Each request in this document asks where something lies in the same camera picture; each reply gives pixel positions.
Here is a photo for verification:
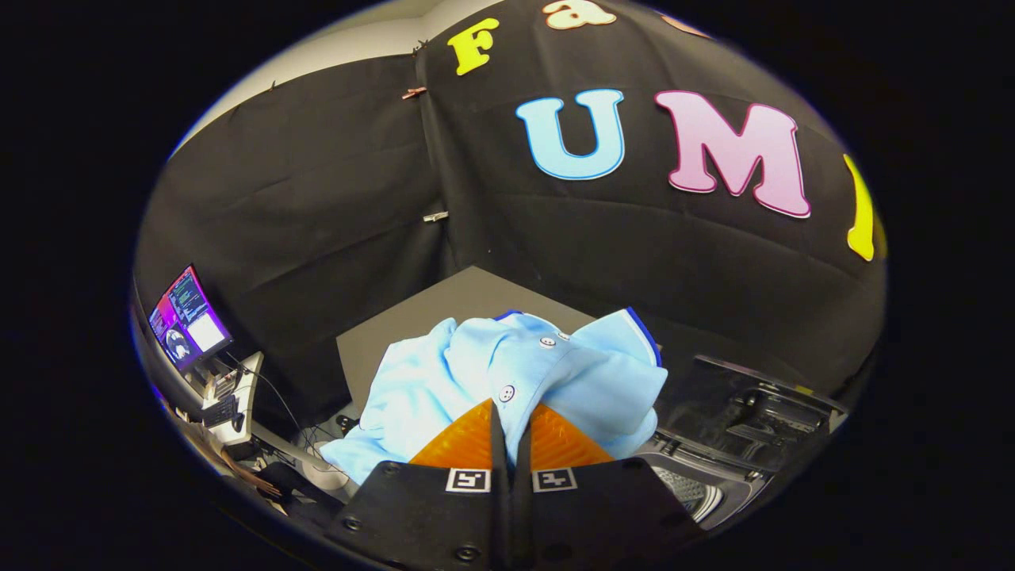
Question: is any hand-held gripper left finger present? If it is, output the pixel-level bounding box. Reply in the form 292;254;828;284
324;399;510;571

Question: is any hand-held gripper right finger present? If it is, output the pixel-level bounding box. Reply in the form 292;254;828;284
510;403;707;571

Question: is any light blue polo shirt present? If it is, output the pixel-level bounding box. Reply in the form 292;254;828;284
317;308;668;486

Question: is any washing machine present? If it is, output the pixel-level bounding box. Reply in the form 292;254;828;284
634;428;774;531

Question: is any black backdrop cloth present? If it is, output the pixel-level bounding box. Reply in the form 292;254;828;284
133;0;887;429

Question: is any white desk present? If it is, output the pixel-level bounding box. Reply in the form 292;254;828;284
198;351;350;492

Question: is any black keyboard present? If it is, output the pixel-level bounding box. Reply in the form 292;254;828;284
202;394;240;429

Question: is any computer monitor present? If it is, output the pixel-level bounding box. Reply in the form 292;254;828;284
147;264;235;374

